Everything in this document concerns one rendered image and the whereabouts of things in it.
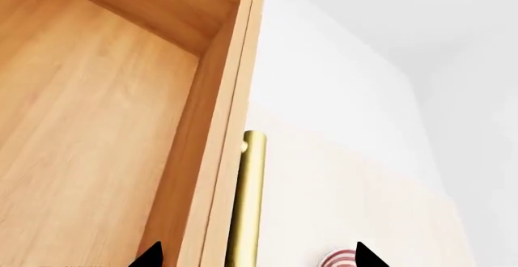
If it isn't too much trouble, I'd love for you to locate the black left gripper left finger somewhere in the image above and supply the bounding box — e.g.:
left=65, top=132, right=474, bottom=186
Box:
left=127, top=240, right=163, bottom=267

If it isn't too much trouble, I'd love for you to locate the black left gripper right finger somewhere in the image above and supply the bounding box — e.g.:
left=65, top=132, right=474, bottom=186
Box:
left=355, top=240, right=392, bottom=267

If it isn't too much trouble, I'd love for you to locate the brass bar drawer handle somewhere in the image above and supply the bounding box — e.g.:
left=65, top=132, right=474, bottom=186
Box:
left=224, top=129, right=268, bottom=267

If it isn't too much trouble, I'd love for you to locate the light wooden drawer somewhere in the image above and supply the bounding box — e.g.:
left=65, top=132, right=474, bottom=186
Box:
left=0, top=0, right=265, bottom=267

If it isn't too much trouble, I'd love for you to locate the red white striped round object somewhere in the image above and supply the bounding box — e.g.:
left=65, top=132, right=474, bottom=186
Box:
left=317, top=248, right=358, bottom=267

